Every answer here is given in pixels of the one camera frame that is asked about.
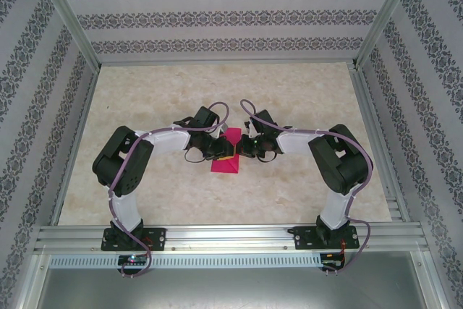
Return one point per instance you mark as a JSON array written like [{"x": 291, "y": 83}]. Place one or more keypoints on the aluminium frame post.
[
  {"x": 68, "y": 16},
  {"x": 388, "y": 16}
]

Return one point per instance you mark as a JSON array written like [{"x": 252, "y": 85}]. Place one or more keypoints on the grey metal tray panel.
[{"x": 231, "y": 291}]

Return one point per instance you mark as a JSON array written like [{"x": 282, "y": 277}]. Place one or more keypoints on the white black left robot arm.
[{"x": 166, "y": 140}]

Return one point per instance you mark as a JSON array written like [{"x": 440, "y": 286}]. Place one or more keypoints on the pink square paper sheet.
[{"x": 224, "y": 167}]

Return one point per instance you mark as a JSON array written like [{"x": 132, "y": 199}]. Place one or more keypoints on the aluminium frame side rail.
[
  {"x": 380, "y": 150},
  {"x": 76, "y": 146}
]

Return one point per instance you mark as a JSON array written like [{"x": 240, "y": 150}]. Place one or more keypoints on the aluminium mounting rail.
[{"x": 231, "y": 238}]

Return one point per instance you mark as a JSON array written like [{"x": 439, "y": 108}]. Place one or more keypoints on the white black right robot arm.
[{"x": 293, "y": 142}]

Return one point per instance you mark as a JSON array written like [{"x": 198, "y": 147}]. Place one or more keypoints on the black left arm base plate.
[{"x": 157, "y": 238}]

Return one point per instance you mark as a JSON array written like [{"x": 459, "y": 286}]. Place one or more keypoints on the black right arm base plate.
[{"x": 304, "y": 238}]

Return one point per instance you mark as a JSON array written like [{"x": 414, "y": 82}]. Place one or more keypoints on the aluminium frame cross rail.
[{"x": 228, "y": 62}]

